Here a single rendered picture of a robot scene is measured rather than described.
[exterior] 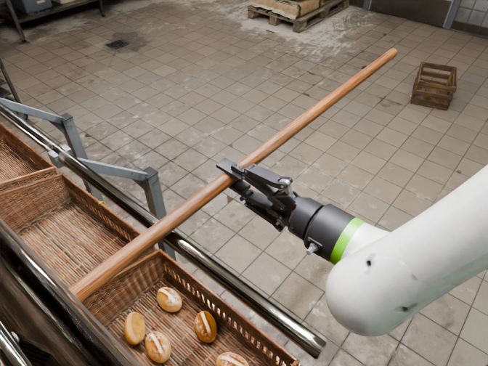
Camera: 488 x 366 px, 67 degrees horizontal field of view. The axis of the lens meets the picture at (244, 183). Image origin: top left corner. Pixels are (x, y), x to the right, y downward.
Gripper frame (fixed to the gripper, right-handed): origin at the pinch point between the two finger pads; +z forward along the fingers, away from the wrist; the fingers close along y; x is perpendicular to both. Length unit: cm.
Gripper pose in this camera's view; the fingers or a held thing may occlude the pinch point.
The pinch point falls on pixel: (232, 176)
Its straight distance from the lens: 77.5
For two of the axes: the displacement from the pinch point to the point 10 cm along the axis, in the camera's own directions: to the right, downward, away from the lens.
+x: 6.5, -5.2, 5.5
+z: -7.6, -4.4, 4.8
